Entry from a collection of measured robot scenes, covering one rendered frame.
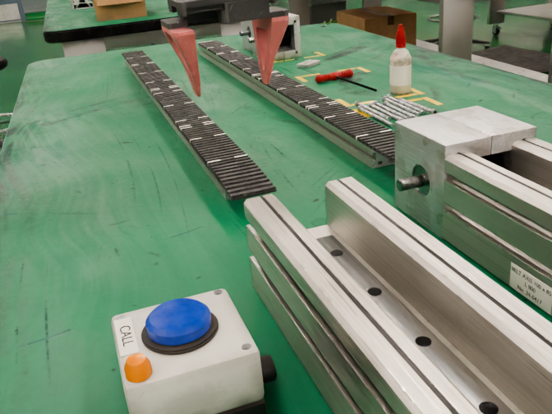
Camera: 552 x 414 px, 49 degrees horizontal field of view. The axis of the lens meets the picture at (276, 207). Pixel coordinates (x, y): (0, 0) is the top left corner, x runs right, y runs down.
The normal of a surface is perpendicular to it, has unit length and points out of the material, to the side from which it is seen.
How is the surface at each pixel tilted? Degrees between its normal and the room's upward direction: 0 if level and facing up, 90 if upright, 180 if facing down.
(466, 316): 90
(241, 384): 90
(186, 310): 3
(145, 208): 0
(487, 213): 90
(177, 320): 3
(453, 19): 90
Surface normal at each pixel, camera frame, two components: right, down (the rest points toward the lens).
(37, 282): -0.08, -0.91
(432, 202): -0.94, 0.21
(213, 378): 0.33, 0.37
